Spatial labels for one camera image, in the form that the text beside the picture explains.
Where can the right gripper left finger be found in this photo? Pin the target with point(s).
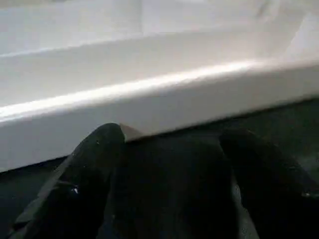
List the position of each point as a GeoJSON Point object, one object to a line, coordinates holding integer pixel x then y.
{"type": "Point", "coordinates": [74, 194]}

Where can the black plastic sheet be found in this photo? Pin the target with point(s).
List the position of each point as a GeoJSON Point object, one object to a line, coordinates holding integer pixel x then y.
{"type": "Point", "coordinates": [174, 174]}

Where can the white plastic table top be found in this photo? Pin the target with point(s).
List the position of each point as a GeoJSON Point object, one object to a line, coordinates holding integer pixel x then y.
{"type": "Point", "coordinates": [149, 62]}

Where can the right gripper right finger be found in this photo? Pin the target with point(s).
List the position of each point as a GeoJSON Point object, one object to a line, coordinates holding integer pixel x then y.
{"type": "Point", "coordinates": [274, 194]}

